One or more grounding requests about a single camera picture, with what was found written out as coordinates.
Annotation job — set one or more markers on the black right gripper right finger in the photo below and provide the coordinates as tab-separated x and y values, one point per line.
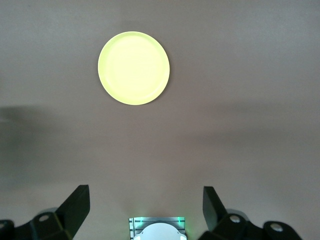
215	215

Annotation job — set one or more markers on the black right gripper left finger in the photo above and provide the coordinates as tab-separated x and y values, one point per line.
75	210

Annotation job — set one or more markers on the yellow round plate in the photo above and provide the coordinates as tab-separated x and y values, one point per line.
133	68

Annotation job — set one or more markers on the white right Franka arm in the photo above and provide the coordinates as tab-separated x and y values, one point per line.
160	232

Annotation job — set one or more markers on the brown table cover mat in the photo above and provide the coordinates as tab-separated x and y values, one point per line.
225	125

